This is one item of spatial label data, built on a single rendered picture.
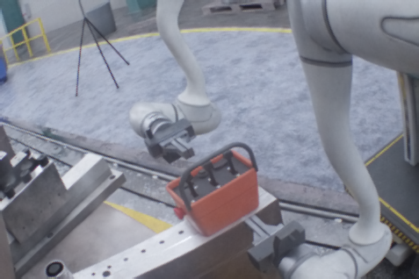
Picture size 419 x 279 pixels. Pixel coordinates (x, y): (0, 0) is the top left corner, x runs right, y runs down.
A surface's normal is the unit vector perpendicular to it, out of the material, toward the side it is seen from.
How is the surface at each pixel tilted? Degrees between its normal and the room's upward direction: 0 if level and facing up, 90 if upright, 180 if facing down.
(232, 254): 90
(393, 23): 71
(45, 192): 90
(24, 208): 90
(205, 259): 90
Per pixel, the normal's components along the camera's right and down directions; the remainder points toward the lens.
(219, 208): 0.46, 0.41
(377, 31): -0.81, 0.39
